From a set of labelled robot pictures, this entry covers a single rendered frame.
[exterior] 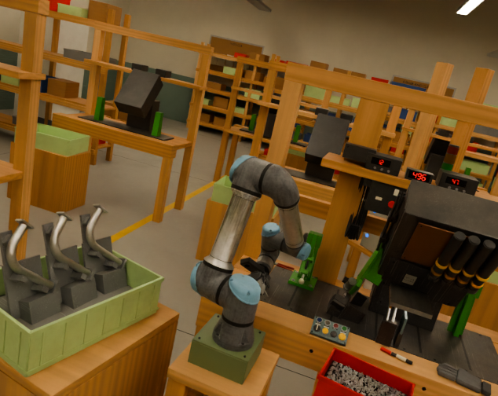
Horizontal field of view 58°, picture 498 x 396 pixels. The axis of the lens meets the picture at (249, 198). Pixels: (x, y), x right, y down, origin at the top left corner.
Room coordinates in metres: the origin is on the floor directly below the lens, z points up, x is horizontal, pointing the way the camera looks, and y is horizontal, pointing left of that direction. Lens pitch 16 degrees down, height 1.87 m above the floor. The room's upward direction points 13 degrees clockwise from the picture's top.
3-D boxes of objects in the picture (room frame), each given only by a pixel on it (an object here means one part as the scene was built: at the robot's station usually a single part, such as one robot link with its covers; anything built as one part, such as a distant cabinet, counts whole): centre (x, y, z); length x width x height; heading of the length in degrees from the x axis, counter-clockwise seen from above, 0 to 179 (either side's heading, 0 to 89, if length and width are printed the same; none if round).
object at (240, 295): (1.43, -0.05, 1.11); 0.13 x 0.12 x 0.14; 60
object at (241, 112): (11.78, 0.53, 1.11); 3.01 x 0.54 x 2.23; 78
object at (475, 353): (1.91, -0.70, 0.89); 1.10 x 0.42 x 0.02; 76
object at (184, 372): (1.42, -0.06, 0.83); 0.32 x 0.32 x 0.04; 74
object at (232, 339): (1.42, -0.06, 0.99); 0.15 x 0.15 x 0.10
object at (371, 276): (1.87, -0.62, 1.17); 0.13 x 0.12 x 0.20; 76
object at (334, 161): (2.16, -0.77, 1.52); 0.90 x 0.25 x 0.04; 76
